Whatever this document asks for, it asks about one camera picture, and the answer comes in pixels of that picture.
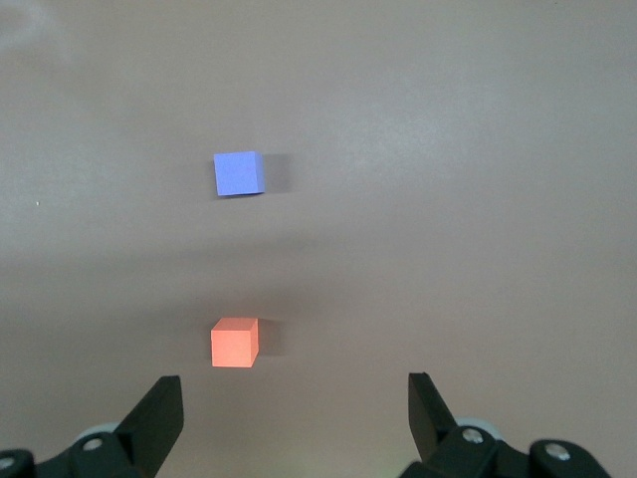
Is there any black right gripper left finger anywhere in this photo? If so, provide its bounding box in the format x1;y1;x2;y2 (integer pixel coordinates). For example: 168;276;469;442
0;374;186;478

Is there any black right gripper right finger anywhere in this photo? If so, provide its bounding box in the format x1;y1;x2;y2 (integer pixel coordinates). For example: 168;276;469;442
400;371;612;478

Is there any orange foam cube block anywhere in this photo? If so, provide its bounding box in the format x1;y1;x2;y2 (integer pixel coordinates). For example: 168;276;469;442
210;316;262;370

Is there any purple foam cube block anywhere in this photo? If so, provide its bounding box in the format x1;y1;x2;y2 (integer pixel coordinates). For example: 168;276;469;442
213;150;267;198

